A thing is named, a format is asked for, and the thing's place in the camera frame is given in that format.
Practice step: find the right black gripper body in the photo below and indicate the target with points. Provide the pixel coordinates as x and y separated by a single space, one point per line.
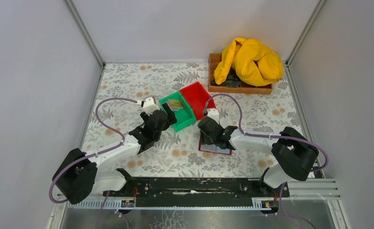
207 127

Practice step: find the silver cards in green bin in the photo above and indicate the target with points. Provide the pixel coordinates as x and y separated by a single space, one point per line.
175 109

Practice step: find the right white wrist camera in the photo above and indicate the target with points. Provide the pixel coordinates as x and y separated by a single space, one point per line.
212 113

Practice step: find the dark green item in tray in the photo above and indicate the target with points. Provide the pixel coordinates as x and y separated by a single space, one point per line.
232 81

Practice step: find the red leather card holder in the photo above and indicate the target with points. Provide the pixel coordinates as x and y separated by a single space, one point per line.
202 141

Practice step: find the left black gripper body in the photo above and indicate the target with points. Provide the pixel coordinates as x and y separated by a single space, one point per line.
161 118

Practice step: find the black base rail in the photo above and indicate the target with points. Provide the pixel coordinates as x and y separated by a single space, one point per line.
169 192

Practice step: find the yellow cloth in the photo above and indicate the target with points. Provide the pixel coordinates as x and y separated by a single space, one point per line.
253 62

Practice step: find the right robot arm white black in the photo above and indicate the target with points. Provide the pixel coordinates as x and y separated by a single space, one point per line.
294 154

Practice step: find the red plastic bin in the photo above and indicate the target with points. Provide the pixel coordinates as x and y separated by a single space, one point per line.
196 96

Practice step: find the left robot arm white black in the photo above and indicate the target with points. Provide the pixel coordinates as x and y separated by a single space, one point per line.
82 174

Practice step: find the wooden tray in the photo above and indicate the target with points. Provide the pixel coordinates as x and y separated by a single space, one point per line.
214 60

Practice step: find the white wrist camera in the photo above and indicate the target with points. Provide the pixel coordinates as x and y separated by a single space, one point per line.
149 105
212 113

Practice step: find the green plastic bin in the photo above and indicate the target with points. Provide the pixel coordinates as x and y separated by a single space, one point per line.
185 117

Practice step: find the gold credit card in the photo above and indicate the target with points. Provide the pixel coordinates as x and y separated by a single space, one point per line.
174 103

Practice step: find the floral table mat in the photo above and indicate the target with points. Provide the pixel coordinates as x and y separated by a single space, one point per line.
177 154

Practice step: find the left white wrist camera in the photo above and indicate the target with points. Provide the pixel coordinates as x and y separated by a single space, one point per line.
149 105

